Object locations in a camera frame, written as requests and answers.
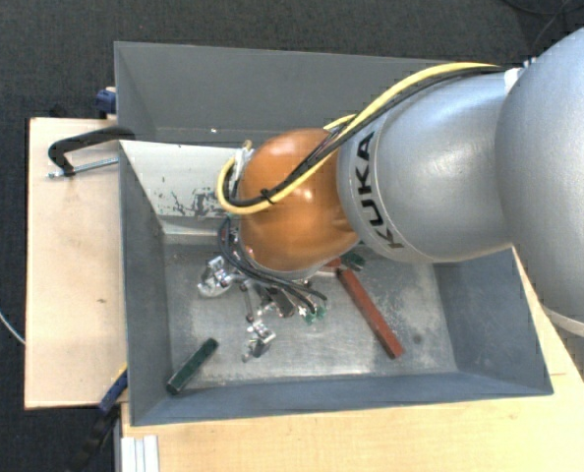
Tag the dark green flat block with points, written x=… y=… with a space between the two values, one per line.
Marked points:
x=355 y=260
x=192 y=366

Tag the pale wood board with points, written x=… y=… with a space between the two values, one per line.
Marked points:
x=73 y=273

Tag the grey metal bin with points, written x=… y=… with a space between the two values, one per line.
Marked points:
x=292 y=357

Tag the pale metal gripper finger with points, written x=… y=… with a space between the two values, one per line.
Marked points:
x=260 y=335
x=218 y=276

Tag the red-brown flat block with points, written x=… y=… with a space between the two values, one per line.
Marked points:
x=373 y=320

